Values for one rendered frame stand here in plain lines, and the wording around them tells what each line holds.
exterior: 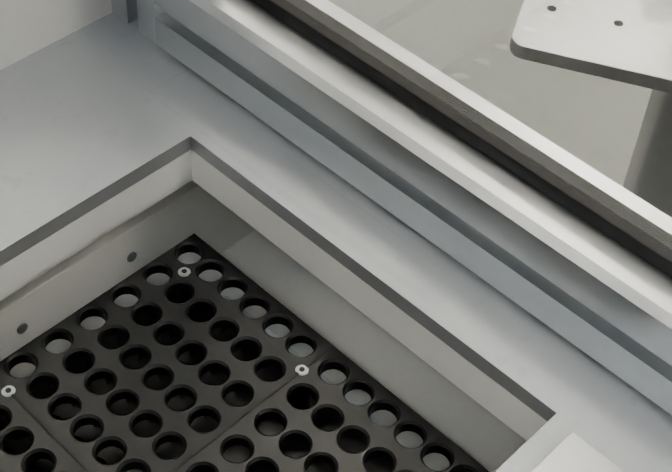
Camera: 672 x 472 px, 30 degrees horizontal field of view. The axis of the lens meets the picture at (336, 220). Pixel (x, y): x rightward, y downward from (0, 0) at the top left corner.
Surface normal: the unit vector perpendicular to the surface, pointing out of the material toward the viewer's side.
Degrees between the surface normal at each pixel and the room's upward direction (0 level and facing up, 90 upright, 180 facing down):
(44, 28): 90
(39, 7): 90
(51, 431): 0
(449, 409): 0
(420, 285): 0
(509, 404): 90
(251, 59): 90
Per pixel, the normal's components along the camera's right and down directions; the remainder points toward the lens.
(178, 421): 0.05, -0.69
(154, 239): 0.72, 0.53
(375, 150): -0.70, 0.49
